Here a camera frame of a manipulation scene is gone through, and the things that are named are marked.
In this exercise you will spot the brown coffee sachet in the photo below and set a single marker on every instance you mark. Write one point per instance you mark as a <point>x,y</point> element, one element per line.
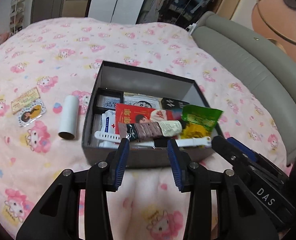
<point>140,131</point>

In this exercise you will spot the black patterned card pack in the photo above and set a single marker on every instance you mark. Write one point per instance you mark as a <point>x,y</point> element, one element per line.
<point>172,104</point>

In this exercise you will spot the green yellow snack bag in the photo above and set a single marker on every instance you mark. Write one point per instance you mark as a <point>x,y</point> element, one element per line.
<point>199,121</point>

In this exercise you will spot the cartoon boy picture card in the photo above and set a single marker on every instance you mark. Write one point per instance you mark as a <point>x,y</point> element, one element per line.
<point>142,100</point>

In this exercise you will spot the red snack packet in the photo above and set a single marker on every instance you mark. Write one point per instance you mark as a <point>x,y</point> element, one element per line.
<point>129,114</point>

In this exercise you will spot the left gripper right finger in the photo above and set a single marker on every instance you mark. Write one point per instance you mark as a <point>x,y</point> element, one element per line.
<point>192,177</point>

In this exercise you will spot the yellow text card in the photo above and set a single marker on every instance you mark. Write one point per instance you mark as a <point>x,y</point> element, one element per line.
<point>25,99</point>

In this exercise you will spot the white wardrobe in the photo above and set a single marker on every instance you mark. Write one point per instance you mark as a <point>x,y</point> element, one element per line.
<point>115,11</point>

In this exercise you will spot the beige sachet packet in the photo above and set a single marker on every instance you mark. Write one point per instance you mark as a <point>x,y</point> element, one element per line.
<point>170,128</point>

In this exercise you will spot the white paper roll tube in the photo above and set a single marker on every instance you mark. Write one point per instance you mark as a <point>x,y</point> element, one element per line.
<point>69,118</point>

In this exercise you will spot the white smart watch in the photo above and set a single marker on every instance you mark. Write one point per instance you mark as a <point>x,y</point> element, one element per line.
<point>190,142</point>

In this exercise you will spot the white wet wipes pack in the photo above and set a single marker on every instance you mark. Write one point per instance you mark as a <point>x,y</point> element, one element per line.
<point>107,124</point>

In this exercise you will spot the white shelf rack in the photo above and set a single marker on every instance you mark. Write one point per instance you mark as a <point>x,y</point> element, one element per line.
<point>16,22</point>

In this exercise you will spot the cartoon character acrylic stand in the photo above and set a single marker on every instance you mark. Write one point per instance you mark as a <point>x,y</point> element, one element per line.
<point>31,113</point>

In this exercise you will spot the open clothes closet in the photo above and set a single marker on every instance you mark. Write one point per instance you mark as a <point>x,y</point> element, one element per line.
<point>178,12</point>

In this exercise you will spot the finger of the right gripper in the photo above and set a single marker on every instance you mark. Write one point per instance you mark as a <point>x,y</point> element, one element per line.
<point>242,147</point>
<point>234,156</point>

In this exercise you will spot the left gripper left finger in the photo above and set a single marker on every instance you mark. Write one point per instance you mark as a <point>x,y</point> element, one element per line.
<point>105,176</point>

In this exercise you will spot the pink cartoon print blanket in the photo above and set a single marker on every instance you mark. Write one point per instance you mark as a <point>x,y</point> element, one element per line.
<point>51,59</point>

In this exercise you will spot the grey upholstered headboard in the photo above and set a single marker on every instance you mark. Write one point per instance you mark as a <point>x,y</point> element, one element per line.
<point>264,69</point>

